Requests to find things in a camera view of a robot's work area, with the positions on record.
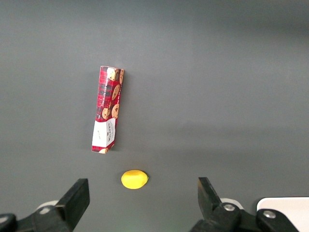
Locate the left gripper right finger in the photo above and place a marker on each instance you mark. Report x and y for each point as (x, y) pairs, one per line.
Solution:
(208, 200)

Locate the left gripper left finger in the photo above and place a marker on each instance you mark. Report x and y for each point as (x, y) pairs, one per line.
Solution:
(74, 203)

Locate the white plastic tray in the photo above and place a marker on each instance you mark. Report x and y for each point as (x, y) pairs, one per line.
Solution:
(287, 212)

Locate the yellow lemon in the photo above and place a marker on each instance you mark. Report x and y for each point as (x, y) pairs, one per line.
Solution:
(134, 179)

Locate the red tartan cookie box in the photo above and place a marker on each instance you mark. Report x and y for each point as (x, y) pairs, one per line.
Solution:
(106, 108)

